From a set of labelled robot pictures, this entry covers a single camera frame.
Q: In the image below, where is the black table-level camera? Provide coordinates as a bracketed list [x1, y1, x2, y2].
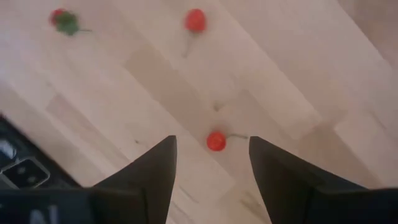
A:
[0, 155, 51, 190]

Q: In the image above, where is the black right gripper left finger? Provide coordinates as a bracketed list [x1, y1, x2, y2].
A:
[0, 135, 178, 224]

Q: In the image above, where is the red toy strawberry long stem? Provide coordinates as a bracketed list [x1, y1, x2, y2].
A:
[49, 8, 93, 37]

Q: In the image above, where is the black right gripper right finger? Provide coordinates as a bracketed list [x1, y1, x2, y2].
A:
[249, 136, 398, 224]

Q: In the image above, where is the red toy cherry with stem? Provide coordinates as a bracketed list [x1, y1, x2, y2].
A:
[206, 130, 249, 152]

